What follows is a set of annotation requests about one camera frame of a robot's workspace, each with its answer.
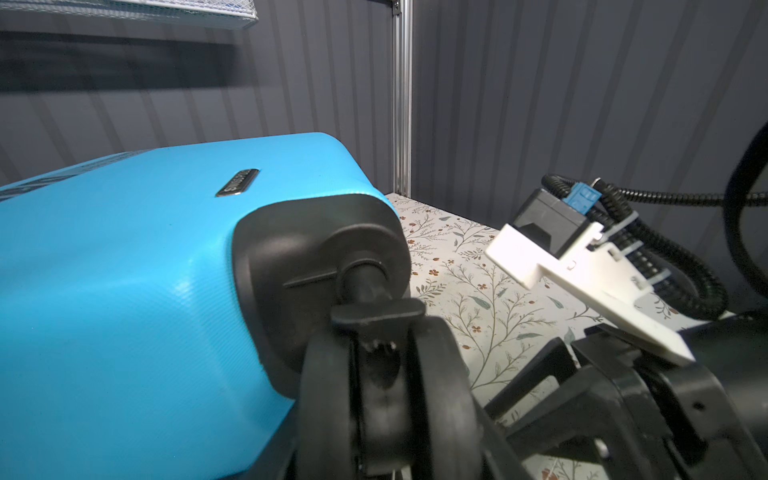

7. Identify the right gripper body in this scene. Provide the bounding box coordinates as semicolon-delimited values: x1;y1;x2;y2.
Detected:
573;316;767;479

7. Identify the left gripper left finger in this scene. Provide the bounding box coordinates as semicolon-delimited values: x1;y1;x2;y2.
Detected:
239;413;298;480

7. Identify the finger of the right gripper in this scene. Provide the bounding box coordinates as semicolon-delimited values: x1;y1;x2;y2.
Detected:
485;335;672;479

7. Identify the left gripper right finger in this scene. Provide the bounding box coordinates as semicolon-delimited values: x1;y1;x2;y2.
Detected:
473;399;531;480

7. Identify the blue hard-shell suitcase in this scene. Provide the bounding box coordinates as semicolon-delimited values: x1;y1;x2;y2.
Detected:
1;133;482;479

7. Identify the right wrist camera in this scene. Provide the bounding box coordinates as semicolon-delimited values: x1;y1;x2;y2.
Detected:
486;189;695;364

